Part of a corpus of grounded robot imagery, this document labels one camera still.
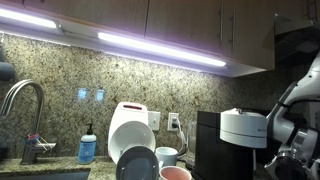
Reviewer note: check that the wooden upper cabinet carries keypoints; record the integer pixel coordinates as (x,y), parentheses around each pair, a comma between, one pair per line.
(186,23)

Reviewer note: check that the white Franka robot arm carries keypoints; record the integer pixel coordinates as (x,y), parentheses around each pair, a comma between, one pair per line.
(283,123)

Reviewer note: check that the dark grey plate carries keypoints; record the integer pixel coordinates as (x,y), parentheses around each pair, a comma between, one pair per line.
(136,165)

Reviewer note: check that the white ceramic bowl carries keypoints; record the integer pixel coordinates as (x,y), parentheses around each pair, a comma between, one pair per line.
(131,135)

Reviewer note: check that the white ceramic mug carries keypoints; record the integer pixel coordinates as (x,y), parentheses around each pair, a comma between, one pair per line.
(166,156)

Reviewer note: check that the short under-cabinet light bar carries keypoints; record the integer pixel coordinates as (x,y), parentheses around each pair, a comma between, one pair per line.
(30,19)

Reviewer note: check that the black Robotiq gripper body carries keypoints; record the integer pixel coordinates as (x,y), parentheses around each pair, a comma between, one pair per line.
(293,170)

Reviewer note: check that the white wall switch plate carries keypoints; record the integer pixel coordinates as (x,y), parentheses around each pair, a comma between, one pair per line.
(154,120)

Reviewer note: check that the blue soap pump bottle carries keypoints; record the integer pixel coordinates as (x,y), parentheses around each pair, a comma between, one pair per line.
(87,148)

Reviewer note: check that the pink ceramic mug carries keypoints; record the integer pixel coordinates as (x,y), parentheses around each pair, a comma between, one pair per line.
(175,173)

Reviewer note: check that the dark grey rounded object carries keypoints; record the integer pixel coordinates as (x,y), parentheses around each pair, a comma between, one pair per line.
(6,70)

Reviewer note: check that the steel range hood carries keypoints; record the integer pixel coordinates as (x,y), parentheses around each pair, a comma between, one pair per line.
(293,40)

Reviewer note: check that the dark kitchen sink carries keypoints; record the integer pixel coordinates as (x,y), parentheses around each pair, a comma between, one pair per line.
(43,175)

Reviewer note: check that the white wall power outlet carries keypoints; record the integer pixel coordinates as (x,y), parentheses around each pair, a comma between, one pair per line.
(173,121)

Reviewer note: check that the black and white coffee machine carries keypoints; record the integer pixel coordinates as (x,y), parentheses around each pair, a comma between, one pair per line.
(233,133)

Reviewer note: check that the clear glass water tank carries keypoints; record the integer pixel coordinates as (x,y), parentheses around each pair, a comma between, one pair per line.
(192,143)

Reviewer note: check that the long under-cabinet light bar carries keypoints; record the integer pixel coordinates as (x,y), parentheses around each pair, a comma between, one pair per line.
(160,48)

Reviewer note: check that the white appliance with red slot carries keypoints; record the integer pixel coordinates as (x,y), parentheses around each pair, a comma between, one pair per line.
(130,111)

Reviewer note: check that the steel gooseneck kitchen faucet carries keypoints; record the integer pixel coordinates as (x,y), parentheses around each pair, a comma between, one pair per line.
(38,110)

